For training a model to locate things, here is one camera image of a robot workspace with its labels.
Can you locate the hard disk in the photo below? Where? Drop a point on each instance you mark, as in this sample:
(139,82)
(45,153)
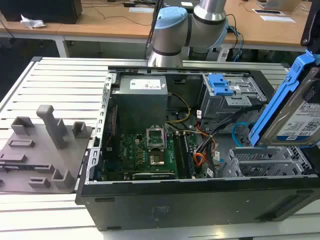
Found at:
(282,100)

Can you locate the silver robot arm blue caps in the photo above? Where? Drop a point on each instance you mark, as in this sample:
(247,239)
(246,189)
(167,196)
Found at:
(170,37)

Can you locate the grey metal disk bay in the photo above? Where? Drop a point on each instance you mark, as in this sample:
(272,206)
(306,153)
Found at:
(262,160)

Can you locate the black RAM slot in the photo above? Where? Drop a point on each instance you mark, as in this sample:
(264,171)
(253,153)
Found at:
(185,155)
(181,155)
(178,155)
(189,155)

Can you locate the silver laptop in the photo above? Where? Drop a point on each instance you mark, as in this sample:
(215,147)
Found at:
(280,4)

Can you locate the blue plastic drive latch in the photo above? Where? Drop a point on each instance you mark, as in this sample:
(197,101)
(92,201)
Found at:
(220,85)

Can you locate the grey metal drive cage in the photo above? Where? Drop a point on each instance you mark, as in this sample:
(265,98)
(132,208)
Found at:
(225,105)

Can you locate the grey power supply unit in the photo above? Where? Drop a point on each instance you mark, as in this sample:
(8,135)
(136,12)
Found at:
(140,105)

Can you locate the CPU socket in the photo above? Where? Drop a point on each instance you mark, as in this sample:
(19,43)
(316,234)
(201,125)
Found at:
(157,160)

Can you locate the wooden desk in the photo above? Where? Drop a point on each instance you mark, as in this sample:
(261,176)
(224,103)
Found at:
(100,25)

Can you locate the black graphics card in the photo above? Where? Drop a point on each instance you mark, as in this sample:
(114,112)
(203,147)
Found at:
(152,175)

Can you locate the green motherboard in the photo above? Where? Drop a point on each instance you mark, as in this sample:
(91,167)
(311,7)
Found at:
(130,152)

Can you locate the black open PC case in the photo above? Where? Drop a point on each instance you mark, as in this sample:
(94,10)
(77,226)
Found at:
(175,205)

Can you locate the black box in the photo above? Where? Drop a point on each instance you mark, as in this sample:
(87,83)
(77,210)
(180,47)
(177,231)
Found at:
(42,10)

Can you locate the crumpled white paper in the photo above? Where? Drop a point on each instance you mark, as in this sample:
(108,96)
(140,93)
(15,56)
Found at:
(32,22)

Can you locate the grey plastic parts rack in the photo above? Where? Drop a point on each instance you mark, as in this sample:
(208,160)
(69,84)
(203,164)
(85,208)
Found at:
(45,155)

